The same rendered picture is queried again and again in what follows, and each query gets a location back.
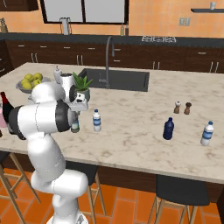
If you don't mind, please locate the dark brown island base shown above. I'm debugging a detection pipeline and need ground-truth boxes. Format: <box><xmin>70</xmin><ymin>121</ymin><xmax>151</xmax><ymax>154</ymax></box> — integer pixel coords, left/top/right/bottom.
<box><xmin>10</xmin><ymin>151</ymin><xmax>224</xmax><ymax>204</ymax></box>

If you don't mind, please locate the dark brown cupboard run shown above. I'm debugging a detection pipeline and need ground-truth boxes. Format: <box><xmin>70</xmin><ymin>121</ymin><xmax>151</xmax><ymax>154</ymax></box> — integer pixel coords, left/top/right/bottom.
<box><xmin>0</xmin><ymin>32</ymin><xmax>224</xmax><ymax>77</ymax></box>

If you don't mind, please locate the wooden utensil holder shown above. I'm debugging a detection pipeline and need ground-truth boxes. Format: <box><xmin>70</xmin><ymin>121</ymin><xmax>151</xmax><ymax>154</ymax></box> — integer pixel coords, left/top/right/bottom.
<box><xmin>0</xmin><ymin>17</ymin><xmax>9</xmax><ymax>34</ymax></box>

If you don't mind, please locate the black seat wooden stool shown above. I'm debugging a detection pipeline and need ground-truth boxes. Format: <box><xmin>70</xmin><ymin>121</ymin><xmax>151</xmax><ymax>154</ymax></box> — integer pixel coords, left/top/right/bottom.
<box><xmin>65</xmin><ymin>161</ymin><xmax>107</xmax><ymax>224</ymax></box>
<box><xmin>146</xmin><ymin>174</ymin><xmax>211</xmax><ymax>224</ymax></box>
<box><xmin>0</xmin><ymin>150</ymin><xmax>42</xmax><ymax>224</ymax></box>

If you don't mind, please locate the dark blue glass bottle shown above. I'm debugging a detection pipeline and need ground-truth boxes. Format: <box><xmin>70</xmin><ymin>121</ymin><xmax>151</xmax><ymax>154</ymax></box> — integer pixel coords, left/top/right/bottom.
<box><xmin>162</xmin><ymin>116</ymin><xmax>175</xmax><ymax>141</ymax></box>

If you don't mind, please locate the white paper towel holder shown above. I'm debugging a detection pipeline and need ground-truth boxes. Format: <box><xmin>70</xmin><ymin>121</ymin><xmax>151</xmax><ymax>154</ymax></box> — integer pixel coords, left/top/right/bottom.
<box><xmin>59</xmin><ymin>17</ymin><xmax>72</xmax><ymax>36</ymax></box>

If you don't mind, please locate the grey hob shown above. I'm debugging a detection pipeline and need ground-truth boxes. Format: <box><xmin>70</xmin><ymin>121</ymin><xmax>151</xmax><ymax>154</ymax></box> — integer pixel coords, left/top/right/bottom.
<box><xmin>141</xmin><ymin>35</ymin><xmax>178</xmax><ymax>44</ymax></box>

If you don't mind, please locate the black framed window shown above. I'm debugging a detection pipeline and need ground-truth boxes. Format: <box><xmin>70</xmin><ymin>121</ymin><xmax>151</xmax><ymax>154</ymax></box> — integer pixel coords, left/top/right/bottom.
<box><xmin>39</xmin><ymin>0</ymin><xmax>130</xmax><ymax>25</ymax></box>

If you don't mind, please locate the dark grey tap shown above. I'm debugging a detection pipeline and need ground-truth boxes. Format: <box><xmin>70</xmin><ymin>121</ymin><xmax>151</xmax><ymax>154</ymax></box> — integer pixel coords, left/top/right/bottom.
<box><xmin>98</xmin><ymin>35</ymin><xmax>116</xmax><ymax>89</ymax></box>

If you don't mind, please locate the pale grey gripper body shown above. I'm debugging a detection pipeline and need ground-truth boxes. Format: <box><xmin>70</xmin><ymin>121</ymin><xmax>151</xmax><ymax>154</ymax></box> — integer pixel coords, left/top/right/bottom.
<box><xmin>69</xmin><ymin>101</ymin><xmax>89</xmax><ymax>113</ymax></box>

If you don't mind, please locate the dark wall shelf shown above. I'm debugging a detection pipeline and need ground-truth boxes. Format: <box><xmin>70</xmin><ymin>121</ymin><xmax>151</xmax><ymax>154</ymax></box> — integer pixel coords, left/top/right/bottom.
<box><xmin>190</xmin><ymin>8</ymin><xmax>224</xmax><ymax>14</ymax></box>

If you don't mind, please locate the wooden pepper shaker dark cap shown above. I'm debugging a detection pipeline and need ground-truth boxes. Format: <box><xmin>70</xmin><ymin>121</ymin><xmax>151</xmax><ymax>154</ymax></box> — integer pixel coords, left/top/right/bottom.
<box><xmin>183</xmin><ymin>101</ymin><xmax>193</xmax><ymax>116</ymax></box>

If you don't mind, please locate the pink container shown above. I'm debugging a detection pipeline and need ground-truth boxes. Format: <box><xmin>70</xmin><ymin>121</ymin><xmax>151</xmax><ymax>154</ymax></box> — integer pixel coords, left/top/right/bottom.
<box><xmin>0</xmin><ymin>105</ymin><xmax>9</xmax><ymax>130</ymax></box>

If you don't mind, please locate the wooden salt shaker white cap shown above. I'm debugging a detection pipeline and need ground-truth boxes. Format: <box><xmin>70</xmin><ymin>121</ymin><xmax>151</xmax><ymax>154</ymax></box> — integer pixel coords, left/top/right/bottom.
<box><xmin>173</xmin><ymin>101</ymin><xmax>182</xmax><ymax>115</ymax></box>

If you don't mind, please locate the dark grey sink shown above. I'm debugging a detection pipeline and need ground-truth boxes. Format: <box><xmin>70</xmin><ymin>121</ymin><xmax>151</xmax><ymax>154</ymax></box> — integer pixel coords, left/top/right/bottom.
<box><xmin>77</xmin><ymin>67</ymin><xmax>151</xmax><ymax>93</ymax></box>

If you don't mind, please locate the green potted plant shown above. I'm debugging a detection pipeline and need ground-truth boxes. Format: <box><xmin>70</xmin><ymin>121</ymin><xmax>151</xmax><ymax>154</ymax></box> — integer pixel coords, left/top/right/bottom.
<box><xmin>72</xmin><ymin>71</ymin><xmax>94</xmax><ymax>102</ymax></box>

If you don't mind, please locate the grey fruit bowl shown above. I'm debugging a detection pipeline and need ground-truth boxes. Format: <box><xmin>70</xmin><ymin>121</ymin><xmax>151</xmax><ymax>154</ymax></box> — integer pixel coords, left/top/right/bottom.
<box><xmin>15</xmin><ymin>76</ymin><xmax>53</xmax><ymax>95</ymax></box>

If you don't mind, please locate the dark brown wall cupboard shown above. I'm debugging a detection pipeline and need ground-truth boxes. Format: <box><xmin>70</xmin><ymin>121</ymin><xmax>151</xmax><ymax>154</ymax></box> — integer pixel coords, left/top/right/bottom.
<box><xmin>0</xmin><ymin>0</ymin><xmax>39</xmax><ymax>12</ymax></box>

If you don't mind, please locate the grey wall socket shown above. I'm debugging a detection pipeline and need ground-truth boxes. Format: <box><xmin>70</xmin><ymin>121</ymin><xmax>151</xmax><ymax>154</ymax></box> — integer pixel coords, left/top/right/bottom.
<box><xmin>178</xmin><ymin>17</ymin><xmax>192</xmax><ymax>27</ymax></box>

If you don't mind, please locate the dark red wine bottle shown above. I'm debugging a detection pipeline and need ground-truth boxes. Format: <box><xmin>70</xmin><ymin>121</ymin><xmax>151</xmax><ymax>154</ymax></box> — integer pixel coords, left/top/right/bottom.
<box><xmin>0</xmin><ymin>91</ymin><xmax>15</xmax><ymax>125</ymax></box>

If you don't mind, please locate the white plastic bottle blue label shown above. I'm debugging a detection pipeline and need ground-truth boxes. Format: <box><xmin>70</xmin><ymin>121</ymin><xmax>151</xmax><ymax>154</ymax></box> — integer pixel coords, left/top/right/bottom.
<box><xmin>199</xmin><ymin>121</ymin><xmax>215</xmax><ymax>147</ymax></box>
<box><xmin>92</xmin><ymin>108</ymin><xmax>102</xmax><ymax>133</ymax></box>

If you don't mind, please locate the green glass bottle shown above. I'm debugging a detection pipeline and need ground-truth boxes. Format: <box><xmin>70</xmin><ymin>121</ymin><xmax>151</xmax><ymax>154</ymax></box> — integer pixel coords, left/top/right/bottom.
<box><xmin>71</xmin><ymin>112</ymin><xmax>81</xmax><ymax>134</ymax></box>

